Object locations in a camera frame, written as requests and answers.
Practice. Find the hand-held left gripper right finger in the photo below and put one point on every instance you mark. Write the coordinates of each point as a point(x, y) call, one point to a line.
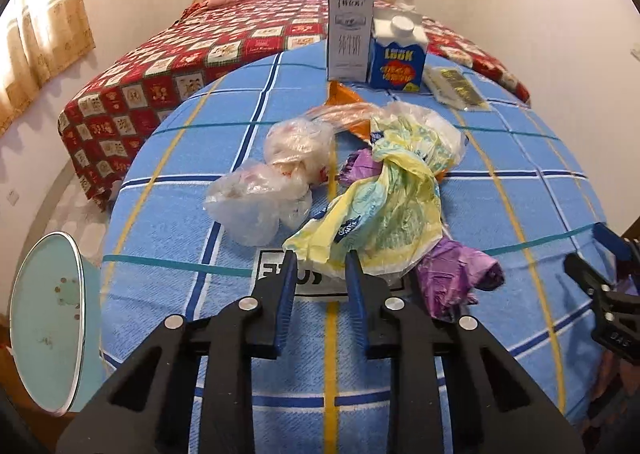
point(356, 294)

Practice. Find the white wall socket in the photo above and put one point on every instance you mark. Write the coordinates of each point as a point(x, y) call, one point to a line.
point(13, 197)

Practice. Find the yellow printed plastic bag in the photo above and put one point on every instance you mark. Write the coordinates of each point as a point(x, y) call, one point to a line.
point(395, 204)

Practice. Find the orange snack wrapper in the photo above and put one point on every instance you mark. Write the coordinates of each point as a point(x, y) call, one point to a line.
point(345, 106)

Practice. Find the blue milk carton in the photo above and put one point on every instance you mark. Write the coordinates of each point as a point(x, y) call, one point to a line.
point(397, 61)

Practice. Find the red patchwork bed quilt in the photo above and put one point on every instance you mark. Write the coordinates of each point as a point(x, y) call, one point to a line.
point(150, 84)

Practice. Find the beige side window curtain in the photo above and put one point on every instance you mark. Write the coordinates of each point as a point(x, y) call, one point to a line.
point(45, 54)

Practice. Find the grey drink carton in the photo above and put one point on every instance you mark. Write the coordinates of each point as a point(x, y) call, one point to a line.
point(350, 39)

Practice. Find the teal cartoon print bin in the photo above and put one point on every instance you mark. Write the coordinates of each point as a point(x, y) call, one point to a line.
point(45, 319)

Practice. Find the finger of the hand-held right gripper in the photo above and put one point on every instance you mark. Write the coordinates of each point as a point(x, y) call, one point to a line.
point(587, 274)
point(612, 240)

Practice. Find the large purple plastic bag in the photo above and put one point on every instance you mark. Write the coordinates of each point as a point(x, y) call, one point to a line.
point(450, 274)

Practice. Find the blue plaid blanket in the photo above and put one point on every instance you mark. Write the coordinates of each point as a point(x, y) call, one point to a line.
point(175, 214)

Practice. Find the clear packet with dark contents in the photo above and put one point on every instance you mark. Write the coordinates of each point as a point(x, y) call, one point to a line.
point(455, 86)

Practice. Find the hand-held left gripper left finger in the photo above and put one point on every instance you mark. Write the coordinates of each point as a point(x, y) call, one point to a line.
point(287, 289)

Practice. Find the clear plastic bag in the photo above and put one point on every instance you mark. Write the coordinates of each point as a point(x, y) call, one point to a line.
point(250, 204)
point(300, 146)

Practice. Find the small purple plastic bag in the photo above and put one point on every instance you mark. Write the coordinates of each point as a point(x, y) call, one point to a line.
point(360, 166)

